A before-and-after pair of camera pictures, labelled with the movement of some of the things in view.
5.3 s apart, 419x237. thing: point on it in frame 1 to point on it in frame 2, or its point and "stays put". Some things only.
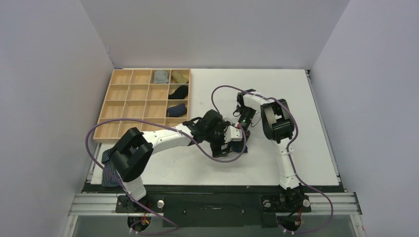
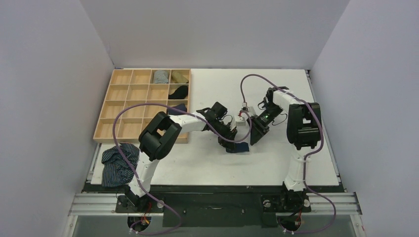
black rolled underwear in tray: x=181 y=93 stays put
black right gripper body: x=241 y=115 to x=257 y=127
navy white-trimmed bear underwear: x=236 y=146 stays put
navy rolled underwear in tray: x=178 y=110 stays put
